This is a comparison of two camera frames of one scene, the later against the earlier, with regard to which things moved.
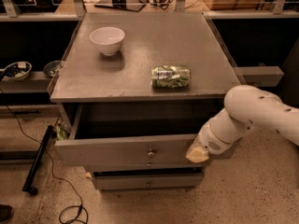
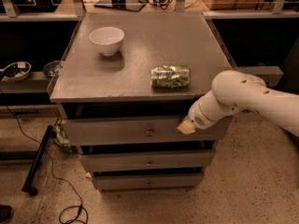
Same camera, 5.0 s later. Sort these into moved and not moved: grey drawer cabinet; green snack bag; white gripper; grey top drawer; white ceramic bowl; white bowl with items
Moved: white gripper; grey top drawer
Not moved: white ceramic bowl; white bowl with items; green snack bag; grey drawer cabinet
